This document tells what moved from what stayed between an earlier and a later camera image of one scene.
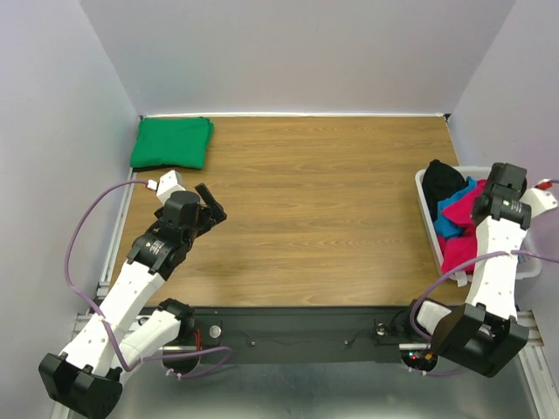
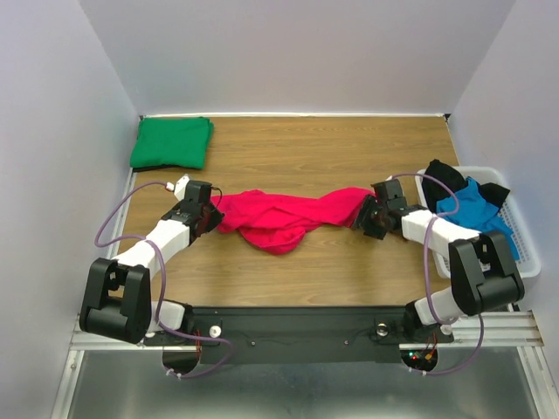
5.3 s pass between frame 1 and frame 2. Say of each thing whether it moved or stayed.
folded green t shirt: stayed
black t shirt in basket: stayed
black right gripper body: moved
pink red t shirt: moved
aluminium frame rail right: stayed
